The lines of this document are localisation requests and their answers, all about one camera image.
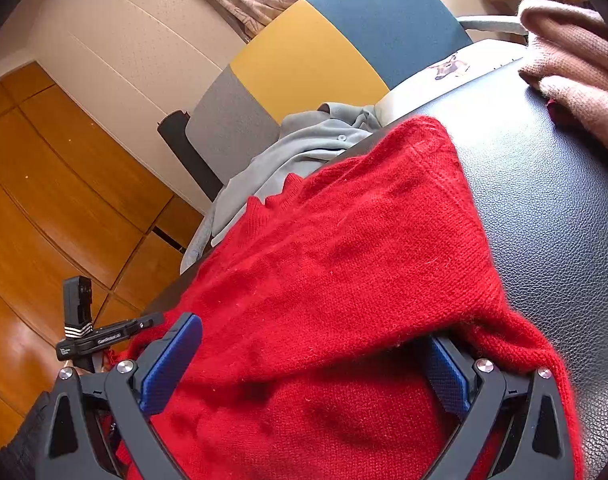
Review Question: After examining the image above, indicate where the red knitted sweater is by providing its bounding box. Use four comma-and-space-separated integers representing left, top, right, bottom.
103, 115, 585, 480

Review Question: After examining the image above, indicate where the wooden wardrobe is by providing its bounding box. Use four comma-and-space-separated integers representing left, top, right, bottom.
0, 63, 201, 448

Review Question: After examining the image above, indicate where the grey cloth garment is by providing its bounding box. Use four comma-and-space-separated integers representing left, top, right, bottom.
180, 102, 381, 272

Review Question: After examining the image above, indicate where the white printed cushion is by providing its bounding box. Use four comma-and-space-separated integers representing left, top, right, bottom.
374, 39, 526, 127

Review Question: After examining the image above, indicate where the grey yellow blue chair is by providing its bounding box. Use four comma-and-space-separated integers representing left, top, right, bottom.
158, 0, 521, 200

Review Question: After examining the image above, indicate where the black tracker camera module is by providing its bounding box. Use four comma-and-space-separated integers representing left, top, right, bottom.
62, 275, 94, 340

